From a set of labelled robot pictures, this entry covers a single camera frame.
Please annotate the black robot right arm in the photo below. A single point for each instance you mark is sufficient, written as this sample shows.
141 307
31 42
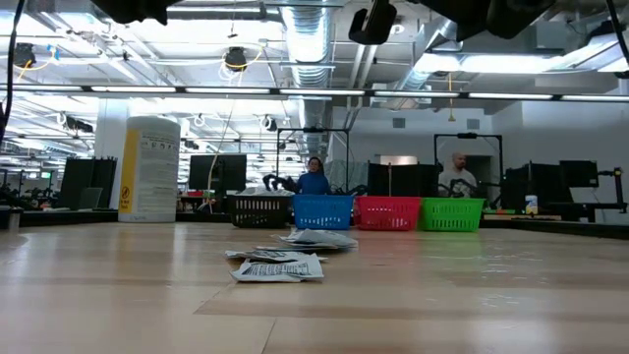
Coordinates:
491 15

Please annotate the white wipes canister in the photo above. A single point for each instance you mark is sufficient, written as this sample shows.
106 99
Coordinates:
150 172

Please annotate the crumpled white sachet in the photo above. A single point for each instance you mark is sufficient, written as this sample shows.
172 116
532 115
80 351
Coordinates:
277 270

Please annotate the black ceiling pendant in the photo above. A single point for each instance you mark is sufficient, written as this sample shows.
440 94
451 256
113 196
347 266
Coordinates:
22 55
236 59

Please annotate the blue plastic basket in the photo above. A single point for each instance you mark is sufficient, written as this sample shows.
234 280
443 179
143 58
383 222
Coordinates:
322 212

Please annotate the green plastic basket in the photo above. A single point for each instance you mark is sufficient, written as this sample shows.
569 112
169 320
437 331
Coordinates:
449 215

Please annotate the grey cup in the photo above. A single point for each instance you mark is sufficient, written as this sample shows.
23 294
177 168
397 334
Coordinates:
15 218

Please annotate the silver ceiling duct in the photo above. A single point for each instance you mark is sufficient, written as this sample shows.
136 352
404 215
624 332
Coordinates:
432 34
309 49

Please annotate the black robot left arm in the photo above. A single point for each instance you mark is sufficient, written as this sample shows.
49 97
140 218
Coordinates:
132 10

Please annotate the black partition panel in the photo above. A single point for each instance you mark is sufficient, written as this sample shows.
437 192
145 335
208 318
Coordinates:
403 179
93 177

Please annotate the white printed sachet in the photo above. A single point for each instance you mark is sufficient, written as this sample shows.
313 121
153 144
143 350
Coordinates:
275 248
268 255

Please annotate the ceiling light strip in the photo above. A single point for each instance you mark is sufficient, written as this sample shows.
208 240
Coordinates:
319 92

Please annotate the small white bottle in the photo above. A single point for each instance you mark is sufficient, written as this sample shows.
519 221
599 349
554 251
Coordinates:
531 205

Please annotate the red plastic basket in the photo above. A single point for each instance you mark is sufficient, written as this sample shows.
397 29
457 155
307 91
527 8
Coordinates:
387 214

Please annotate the black plastic basket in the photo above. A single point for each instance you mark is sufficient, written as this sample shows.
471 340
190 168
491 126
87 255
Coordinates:
260 211

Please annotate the person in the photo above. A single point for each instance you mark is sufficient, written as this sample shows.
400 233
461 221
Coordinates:
457 174
313 183

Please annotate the black camera rig frame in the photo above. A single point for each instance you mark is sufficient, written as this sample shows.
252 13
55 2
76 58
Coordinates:
467 135
314 130

